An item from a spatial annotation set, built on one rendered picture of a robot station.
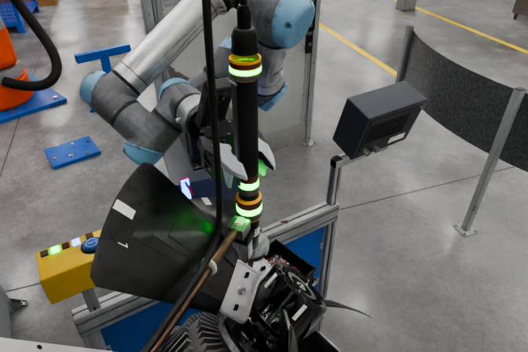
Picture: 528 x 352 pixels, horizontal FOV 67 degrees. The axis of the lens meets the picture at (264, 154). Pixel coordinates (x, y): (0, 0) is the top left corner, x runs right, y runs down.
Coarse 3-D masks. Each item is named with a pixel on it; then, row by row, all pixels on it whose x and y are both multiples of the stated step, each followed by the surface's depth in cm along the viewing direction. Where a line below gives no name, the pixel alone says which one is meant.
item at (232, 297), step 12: (240, 264) 69; (240, 276) 68; (252, 276) 70; (228, 288) 66; (252, 288) 69; (228, 300) 65; (240, 300) 67; (252, 300) 68; (228, 312) 65; (240, 312) 66
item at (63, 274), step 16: (80, 240) 101; (48, 256) 97; (64, 256) 97; (80, 256) 97; (48, 272) 93; (64, 272) 93; (80, 272) 95; (48, 288) 93; (64, 288) 95; (80, 288) 98
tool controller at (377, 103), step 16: (352, 96) 127; (368, 96) 128; (384, 96) 129; (400, 96) 130; (416, 96) 132; (352, 112) 126; (368, 112) 122; (384, 112) 124; (400, 112) 127; (416, 112) 134; (336, 128) 136; (352, 128) 128; (368, 128) 124; (384, 128) 129; (400, 128) 135; (352, 144) 131; (368, 144) 132; (384, 144) 138
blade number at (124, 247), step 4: (116, 236) 54; (120, 236) 54; (116, 240) 54; (120, 240) 54; (124, 240) 55; (128, 240) 55; (116, 244) 53; (120, 244) 54; (124, 244) 54; (128, 244) 55; (132, 244) 55; (116, 248) 53; (120, 248) 54; (124, 248) 54; (128, 248) 55; (128, 252) 54
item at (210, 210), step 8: (192, 200) 94; (200, 200) 95; (224, 200) 98; (232, 200) 100; (200, 208) 93; (208, 208) 93; (224, 208) 95; (232, 208) 96; (208, 216) 90; (224, 216) 91; (232, 216) 92; (224, 224) 89; (224, 232) 87
